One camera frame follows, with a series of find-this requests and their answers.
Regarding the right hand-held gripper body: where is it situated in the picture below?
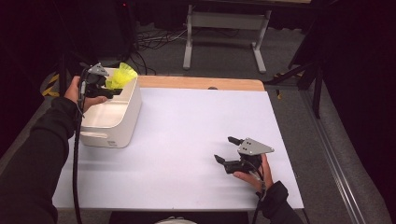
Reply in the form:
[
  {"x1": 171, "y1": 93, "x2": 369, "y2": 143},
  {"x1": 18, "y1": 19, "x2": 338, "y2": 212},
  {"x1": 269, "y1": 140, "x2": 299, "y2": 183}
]
[{"x1": 223, "y1": 136, "x2": 276, "y2": 175}]

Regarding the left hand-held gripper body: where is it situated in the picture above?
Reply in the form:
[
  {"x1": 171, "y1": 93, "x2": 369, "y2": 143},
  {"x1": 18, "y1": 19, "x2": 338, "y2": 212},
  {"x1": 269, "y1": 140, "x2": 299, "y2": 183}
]
[{"x1": 78, "y1": 62, "x2": 110, "y2": 100}]

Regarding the white plastic storage bin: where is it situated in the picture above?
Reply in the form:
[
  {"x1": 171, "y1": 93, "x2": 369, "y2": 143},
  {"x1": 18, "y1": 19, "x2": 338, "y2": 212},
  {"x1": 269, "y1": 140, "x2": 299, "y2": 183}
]
[{"x1": 78, "y1": 67, "x2": 143, "y2": 149}]

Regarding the person's left hand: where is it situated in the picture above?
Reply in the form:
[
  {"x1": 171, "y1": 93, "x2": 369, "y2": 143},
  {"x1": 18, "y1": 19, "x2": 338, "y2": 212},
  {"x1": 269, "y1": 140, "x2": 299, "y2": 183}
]
[{"x1": 64, "y1": 75, "x2": 108, "y2": 113}]

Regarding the person's right hand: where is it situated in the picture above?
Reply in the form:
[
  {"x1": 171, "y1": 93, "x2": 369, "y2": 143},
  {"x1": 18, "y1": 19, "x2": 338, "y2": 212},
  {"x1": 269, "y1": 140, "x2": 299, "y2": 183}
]
[{"x1": 233, "y1": 153, "x2": 275, "y2": 194}]

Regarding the white table mat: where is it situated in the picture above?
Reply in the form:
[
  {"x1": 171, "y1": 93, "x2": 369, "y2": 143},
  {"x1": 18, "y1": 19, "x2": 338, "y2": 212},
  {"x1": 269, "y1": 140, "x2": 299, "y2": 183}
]
[{"x1": 51, "y1": 87, "x2": 304, "y2": 213}]

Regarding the yellow black striped tape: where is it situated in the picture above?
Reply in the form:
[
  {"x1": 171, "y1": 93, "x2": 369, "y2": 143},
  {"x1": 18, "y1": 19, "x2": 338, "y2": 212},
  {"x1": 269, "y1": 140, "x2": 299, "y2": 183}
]
[{"x1": 41, "y1": 73, "x2": 61, "y2": 98}]

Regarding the wooden table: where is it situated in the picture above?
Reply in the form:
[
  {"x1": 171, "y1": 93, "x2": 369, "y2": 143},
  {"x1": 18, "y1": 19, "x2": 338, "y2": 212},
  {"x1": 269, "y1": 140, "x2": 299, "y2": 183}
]
[{"x1": 136, "y1": 75, "x2": 265, "y2": 92}]

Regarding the black device with red light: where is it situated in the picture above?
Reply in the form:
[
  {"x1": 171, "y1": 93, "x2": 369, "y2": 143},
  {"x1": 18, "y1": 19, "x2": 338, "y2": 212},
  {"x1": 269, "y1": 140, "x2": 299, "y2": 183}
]
[{"x1": 115, "y1": 0, "x2": 139, "y2": 50}]

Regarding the white rounded object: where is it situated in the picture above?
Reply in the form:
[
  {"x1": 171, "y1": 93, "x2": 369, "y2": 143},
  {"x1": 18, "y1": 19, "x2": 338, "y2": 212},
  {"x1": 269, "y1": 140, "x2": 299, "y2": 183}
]
[{"x1": 153, "y1": 217, "x2": 198, "y2": 224}]

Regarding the black metal stand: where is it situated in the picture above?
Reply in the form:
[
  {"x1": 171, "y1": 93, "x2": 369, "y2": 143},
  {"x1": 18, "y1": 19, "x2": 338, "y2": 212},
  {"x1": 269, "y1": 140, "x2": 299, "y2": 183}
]
[{"x1": 264, "y1": 55, "x2": 325, "y2": 119}]

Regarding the right hand-held gripper cable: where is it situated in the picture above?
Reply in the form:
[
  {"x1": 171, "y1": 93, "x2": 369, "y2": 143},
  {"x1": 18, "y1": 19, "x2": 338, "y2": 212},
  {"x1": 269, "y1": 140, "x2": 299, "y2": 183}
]
[{"x1": 250, "y1": 169, "x2": 269, "y2": 224}]

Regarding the hand-held gripper cable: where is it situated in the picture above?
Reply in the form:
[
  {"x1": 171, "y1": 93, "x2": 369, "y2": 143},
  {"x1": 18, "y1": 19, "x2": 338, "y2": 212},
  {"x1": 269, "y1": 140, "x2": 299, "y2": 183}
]
[
  {"x1": 71, "y1": 66, "x2": 89, "y2": 224},
  {"x1": 250, "y1": 169, "x2": 269, "y2": 224}
]

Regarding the tangle of black floor cables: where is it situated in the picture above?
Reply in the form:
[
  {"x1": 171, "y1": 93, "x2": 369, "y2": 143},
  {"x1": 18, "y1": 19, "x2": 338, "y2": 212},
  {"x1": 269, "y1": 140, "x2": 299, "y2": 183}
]
[{"x1": 125, "y1": 27, "x2": 188, "y2": 76}]

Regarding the aluminium floor rail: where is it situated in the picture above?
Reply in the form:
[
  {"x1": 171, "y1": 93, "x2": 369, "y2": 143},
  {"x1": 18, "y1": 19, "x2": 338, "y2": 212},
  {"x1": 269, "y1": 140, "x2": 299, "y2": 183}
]
[{"x1": 300, "y1": 90, "x2": 368, "y2": 224}]

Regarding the left hand-held gripper cable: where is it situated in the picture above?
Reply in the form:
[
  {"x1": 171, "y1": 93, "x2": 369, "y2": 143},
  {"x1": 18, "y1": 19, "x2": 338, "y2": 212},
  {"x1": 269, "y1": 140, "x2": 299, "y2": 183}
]
[{"x1": 71, "y1": 66, "x2": 89, "y2": 224}]

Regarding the grey metal table frame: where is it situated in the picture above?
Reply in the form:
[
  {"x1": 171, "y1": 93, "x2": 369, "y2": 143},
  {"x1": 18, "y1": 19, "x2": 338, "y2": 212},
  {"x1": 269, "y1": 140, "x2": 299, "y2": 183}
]
[{"x1": 182, "y1": 4, "x2": 273, "y2": 75}]

